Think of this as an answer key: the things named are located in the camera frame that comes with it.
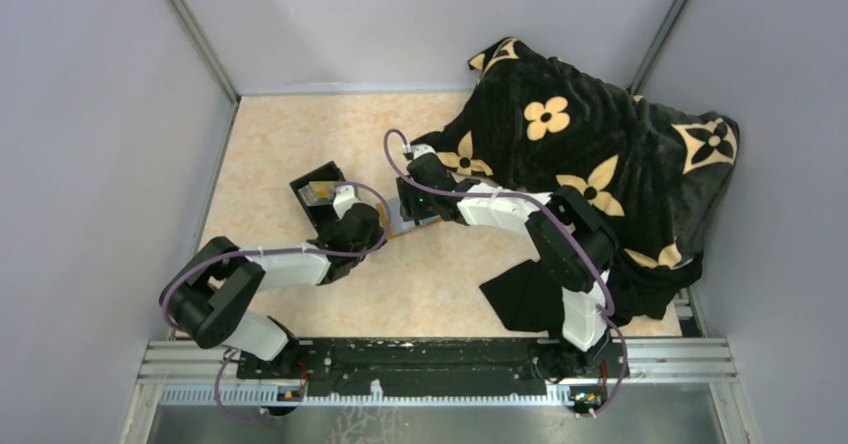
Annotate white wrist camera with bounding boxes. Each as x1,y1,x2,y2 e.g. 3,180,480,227
409,144,437,161
332,185,360,220

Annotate aluminium front rail frame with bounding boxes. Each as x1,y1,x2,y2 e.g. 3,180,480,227
133,337,737,410

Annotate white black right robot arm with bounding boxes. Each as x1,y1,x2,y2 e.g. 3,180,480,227
397,145,618,376

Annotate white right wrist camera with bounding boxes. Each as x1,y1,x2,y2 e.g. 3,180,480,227
409,144,437,161

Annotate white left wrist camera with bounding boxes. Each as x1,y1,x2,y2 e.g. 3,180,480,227
332,185,360,220

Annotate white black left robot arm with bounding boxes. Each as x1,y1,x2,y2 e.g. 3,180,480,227
159,202,385,378

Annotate black cloth piece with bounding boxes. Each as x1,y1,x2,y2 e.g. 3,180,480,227
479,260,565,339

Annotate gold card in box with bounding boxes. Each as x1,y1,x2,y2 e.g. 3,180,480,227
297,180,337,207

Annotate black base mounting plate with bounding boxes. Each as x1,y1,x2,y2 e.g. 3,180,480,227
236,338,622,398

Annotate black floral blanket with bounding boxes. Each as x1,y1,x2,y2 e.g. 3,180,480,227
420,37,741,324

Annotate black plastic box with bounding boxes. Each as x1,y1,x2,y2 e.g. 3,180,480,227
289,161,356,236

